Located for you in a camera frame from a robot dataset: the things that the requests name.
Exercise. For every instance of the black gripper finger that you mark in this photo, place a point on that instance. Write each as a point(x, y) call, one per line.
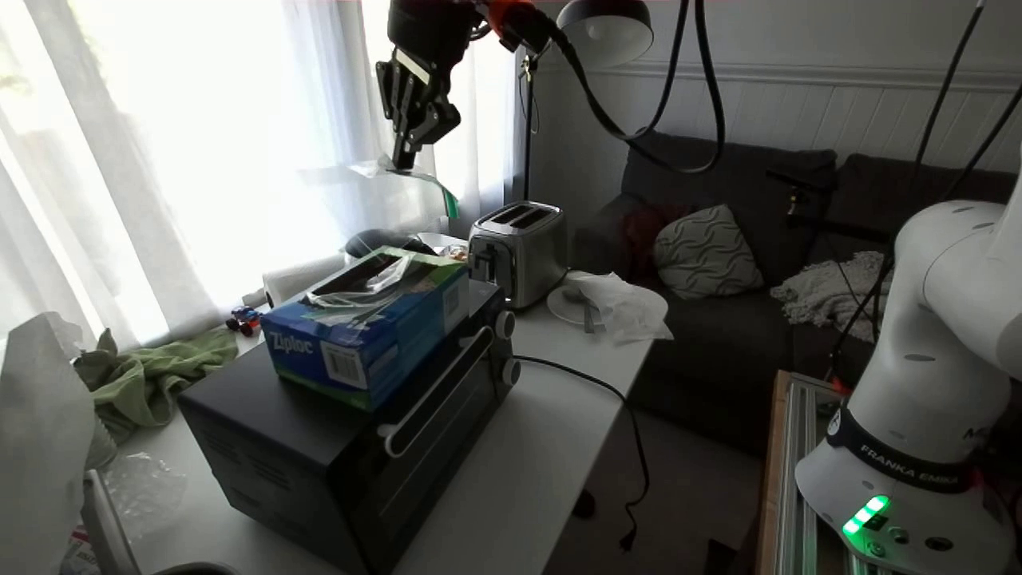
point(439, 118)
point(402, 150)

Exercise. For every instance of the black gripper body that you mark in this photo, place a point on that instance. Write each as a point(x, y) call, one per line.
point(429, 38)

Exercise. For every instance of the clear ziplock bag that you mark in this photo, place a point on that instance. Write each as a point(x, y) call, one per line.
point(375, 196)

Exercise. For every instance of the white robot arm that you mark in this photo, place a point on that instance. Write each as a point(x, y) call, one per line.
point(895, 469)

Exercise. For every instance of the blue ziploc box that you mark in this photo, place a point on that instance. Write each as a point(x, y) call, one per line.
point(362, 331)

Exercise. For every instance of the silver toaster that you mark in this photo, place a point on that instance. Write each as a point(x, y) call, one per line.
point(523, 247)

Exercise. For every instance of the dark red pillow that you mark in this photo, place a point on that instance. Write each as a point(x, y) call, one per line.
point(641, 231)

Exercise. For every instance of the white crumpled cloth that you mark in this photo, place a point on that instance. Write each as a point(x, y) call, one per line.
point(612, 308)

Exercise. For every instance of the white sheer curtain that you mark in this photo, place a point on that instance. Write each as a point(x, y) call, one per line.
point(150, 150)

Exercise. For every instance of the grey patterned pillow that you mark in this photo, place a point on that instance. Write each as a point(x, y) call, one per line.
point(702, 252)

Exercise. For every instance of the dark grey sofa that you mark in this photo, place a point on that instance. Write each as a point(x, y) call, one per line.
point(761, 264)

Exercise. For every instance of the black toaster oven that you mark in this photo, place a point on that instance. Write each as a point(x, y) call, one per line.
point(342, 482)

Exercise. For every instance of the green cloth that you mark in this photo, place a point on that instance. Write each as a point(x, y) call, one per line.
point(136, 390)

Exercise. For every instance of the white blanket on sofa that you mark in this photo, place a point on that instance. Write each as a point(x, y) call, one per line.
point(831, 293)

